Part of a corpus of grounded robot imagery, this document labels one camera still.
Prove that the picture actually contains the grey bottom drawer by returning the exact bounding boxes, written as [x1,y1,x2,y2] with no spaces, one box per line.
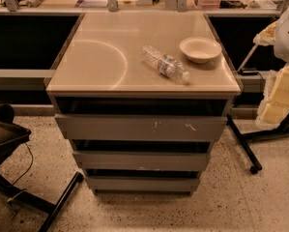
[86,177,200,192]

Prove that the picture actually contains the black wheeled stand base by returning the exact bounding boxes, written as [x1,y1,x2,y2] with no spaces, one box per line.
[226,113,289,175]

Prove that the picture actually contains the grey middle drawer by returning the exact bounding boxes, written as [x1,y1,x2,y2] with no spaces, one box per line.
[73,151,209,171]

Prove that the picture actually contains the grey drawer cabinet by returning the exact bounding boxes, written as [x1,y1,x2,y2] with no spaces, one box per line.
[45,11,243,197]

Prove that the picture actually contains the clear plastic water bottle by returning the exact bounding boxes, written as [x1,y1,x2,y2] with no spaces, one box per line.
[142,44,190,83]

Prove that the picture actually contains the grey top drawer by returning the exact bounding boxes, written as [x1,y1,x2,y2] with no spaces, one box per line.
[55,114,226,142]

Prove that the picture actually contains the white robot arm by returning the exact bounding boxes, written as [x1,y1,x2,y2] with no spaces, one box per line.
[253,7,289,130]

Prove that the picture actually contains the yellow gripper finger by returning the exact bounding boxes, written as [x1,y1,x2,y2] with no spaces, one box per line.
[253,21,277,46]
[255,63,289,130]

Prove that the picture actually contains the white rod with stand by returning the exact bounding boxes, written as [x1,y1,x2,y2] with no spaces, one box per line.
[237,43,258,73]

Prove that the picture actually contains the white bowl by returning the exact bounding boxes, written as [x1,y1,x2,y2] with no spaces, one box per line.
[180,37,221,64]

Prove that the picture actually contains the grey drawer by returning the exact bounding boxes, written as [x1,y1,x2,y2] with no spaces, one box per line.
[55,114,226,142]
[73,151,209,171]
[86,177,200,192]

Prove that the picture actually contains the black chair left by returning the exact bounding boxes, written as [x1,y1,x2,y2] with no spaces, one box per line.
[0,103,83,232]

